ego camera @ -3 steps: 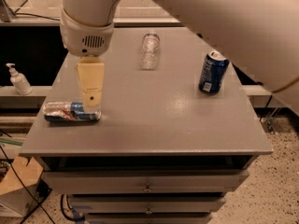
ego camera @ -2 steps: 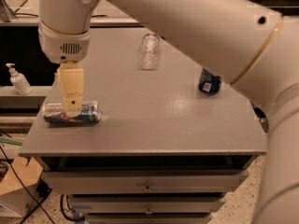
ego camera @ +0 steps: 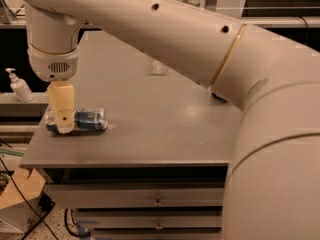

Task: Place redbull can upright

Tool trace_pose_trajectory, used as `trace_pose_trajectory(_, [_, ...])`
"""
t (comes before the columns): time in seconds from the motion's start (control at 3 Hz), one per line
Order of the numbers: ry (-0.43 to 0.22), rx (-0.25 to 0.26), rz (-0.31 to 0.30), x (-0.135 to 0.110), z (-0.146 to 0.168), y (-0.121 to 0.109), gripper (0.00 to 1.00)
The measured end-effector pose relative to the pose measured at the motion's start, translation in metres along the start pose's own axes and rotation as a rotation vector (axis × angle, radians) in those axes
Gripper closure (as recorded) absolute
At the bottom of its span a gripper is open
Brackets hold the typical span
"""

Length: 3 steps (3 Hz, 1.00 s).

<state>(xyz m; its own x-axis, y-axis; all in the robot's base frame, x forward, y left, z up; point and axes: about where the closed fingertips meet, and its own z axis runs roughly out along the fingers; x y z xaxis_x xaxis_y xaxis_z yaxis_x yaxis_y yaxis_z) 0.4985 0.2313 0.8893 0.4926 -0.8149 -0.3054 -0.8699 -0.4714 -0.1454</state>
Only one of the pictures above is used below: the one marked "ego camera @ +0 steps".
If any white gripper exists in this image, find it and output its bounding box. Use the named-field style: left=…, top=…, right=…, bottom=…
left=27, top=44, right=79, bottom=134

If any red bull can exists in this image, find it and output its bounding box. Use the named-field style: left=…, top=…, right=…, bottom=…
left=45, top=108, right=108, bottom=132

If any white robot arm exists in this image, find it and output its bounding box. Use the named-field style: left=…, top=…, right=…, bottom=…
left=23, top=0, right=320, bottom=240

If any blue pepsi can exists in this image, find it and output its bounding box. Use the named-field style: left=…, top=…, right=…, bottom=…
left=211, top=93, right=228, bottom=103

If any white pump dispenser bottle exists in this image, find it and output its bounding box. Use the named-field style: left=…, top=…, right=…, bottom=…
left=6, top=68, right=34, bottom=103

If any cardboard box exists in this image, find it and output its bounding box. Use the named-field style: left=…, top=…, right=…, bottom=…
left=0, top=168, right=46, bottom=234

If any grey drawer cabinet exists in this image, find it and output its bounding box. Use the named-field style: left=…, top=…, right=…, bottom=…
left=22, top=31, right=241, bottom=240

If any black floor cable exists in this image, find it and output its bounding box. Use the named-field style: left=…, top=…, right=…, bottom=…
left=0, top=157, right=61, bottom=240

